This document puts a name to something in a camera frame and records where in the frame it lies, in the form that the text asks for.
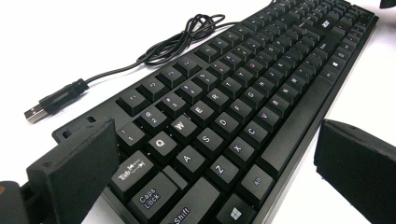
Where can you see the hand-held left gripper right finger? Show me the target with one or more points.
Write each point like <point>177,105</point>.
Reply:
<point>361,168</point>

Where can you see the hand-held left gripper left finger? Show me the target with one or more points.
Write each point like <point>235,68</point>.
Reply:
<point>74,174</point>

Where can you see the black computer keyboard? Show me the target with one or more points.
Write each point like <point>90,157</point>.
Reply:
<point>236,102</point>

